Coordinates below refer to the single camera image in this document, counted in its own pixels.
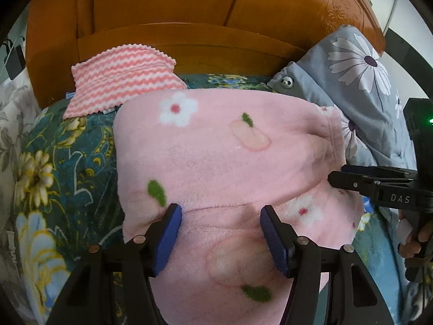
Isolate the grey-blue daisy print duvet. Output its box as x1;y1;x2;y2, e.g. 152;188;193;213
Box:
267;24;420;210

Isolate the person's right hand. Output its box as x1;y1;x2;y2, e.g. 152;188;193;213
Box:
397;210;433;261

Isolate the black charger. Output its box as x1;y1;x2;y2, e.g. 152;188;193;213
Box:
3;39;26;80

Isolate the wooden carved headboard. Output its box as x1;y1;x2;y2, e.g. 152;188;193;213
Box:
25;0;386;109

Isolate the white wardrobe with black band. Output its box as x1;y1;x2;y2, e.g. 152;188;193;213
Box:
365;0;433;109

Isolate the pink white striped cloth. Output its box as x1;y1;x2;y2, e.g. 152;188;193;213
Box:
63;44;186;120

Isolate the grey floral fabric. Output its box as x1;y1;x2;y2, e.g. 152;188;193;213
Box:
0;81;41;312

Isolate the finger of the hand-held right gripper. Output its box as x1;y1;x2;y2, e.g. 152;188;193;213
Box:
327;171;389;197
342;164;420;181

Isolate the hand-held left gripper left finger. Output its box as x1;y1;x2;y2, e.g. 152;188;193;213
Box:
45;203;183;325

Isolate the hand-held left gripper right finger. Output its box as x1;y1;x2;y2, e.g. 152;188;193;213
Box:
260;205;395;325

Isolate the pink floral fleece garment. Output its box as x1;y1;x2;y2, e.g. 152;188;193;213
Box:
113;90;364;325

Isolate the teal floral bedsheet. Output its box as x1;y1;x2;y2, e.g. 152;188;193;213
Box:
14;73;427;325

